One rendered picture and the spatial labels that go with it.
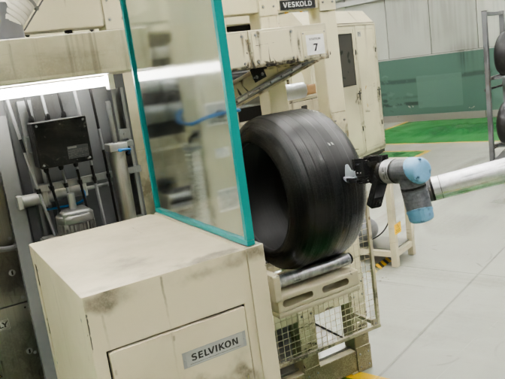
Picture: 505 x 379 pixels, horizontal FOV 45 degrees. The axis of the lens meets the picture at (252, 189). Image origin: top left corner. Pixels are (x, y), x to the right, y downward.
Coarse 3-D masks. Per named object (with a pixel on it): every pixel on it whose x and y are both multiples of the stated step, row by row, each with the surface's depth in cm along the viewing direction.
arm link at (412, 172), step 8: (392, 160) 178; (400, 160) 175; (408, 160) 172; (416, 160) 170; (424, 160) 171; (392, 168) 176; (400, 168) 173; (408, 168) 170; (416, 168) 169; (424, 168) 170; (392, 176) 176; (400, 176) 174; (408, 176) 171; (416, 176) 169; (424, 176) 170; (400, 184) 175; (408, 184) 173; (416, 184) 172
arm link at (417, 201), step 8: (424, 184) 173; (408, 192) 173; (416, 192) 173; (424, 192) 173; (408, 200) 174; (416, 200) 173; (424, 200) 173; (408, 208) 175; (416, 208) 174; (424, 208) 173; (432, 208) 175; (408, 216) 177; (416, 216) 174; (424, 216) 174; (432, 216) 175
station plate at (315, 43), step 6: (306, 36) 243; (312, 36) 245; (318, 36) 246; (306, 42) 243; (312, 42) 245; (318, 42) 246; (312, 48) 245; (318, 48) 247; (324, 48) 248; (312, 54) 246
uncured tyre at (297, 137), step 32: (256, 128) 212; (288, 128) 205; (320, 128) 208; (256, 160) 247; (288, 160) 199; (320, 160) 200; (256, 192) 250; (288, 192) 201; (320, 192) 197; (352, 192) 204; (256, 224) 246; (288, 224) 250; (320, 224) 200; (352, 224) 208; (288, 256) 211; (320, 256) 212
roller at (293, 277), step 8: (336, 256) 222; (344, 256) 223; (312, 264) 218; (320, 264) 218; (328, 264) 219; (336, 264) 220; (344, 264) 222; (288, 272) 212; (296, 272) 213; (304, 272) 214; (312, 272) 215; (320, 272) 217; (280, 280) 209; (288, 280) 210; (296, 280) 212
